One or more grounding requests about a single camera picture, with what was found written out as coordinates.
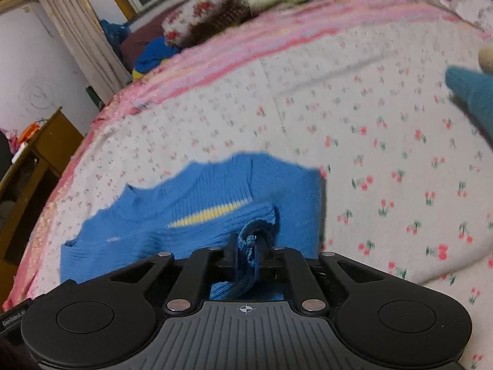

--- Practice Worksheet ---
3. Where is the cherry print bed sheet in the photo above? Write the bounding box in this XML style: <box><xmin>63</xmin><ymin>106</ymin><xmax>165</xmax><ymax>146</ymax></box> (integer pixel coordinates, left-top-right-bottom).
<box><xmin>22</xmin><ymin>15</ymin><xmax>493</xmax><ymax>370</ymax></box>

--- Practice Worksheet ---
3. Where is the maroon bed cover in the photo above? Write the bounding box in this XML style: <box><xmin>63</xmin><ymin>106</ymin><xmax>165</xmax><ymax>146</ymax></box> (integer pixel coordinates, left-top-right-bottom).
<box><xmin>120</xmin><ymin>0</ymin><xmax>187</xmax><ymax>71</ymax></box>

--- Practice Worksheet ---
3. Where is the blue knit sweater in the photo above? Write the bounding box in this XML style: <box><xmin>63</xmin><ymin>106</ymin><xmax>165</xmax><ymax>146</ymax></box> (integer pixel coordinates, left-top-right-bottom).
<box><xmin>60</xmin><ymin>153</ymin><xmax>323</xmax><ymax>300</ymax></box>

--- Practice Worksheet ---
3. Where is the orange object on cabinet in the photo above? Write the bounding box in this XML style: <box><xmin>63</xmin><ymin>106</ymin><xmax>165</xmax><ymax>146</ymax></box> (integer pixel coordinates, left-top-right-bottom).
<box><xmin>18</xmin><ymin>121</ymin><xmax>41</xmax><ymax>145</ymax></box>

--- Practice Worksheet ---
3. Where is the teal folded garment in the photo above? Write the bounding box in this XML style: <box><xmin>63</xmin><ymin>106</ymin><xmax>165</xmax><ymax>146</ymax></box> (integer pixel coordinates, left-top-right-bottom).
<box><xmin>445</xmin><ymin>66</ymin><xmax>492</xmax><ymax>140</ymax></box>

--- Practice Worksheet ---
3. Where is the blue plastic bag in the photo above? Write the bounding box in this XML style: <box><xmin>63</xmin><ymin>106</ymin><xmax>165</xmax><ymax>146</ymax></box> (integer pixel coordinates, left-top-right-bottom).
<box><xmin>100</xmin><ymin>19</ymin><xmax>130</xmax><ymax>60</ymax></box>

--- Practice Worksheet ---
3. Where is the wooden tv cabinet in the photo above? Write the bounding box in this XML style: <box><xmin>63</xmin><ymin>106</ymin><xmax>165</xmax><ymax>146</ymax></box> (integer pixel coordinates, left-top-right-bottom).
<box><xmin>1</xmin><ymin>110</ymin><xmax>84</xmax><ymax>302</ymax></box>

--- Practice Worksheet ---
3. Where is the pink striped blanket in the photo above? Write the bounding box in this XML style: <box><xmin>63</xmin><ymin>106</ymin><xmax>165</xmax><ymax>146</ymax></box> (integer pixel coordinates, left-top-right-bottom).
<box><xmin>2</xmin><ymin>0</ymin><xmax>493</xmax><ymax>311</ymax></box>

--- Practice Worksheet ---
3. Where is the left beige curtain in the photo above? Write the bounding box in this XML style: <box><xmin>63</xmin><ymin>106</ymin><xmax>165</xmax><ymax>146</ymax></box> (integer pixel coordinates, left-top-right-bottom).
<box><xmin>39</xmin><ymin>0</ymin><xmax>129</xmax><ymax>102</ymax></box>

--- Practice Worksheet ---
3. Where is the beige checked folded cloth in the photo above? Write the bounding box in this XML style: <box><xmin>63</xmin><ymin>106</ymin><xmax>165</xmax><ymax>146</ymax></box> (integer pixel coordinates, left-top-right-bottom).
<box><xmin>478</xmin><ymin>45</ymin><xmax>493</xmax><ymax>74</ymax></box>

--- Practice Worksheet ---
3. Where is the blue yellow garment by pillow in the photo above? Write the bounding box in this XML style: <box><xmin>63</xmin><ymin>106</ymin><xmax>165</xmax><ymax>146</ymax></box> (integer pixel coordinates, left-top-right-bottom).
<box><xmin>132</xmin><ymin>36</ymin><xmax>181</xmax><ymax>81</ymax></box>

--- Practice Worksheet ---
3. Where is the red floral pillow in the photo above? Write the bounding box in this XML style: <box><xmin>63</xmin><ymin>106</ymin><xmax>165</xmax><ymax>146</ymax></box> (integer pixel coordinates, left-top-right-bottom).
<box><xmin>161</xmin><ymin>0</ymin><xmax>252</xmax><ymax>47</ymax></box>

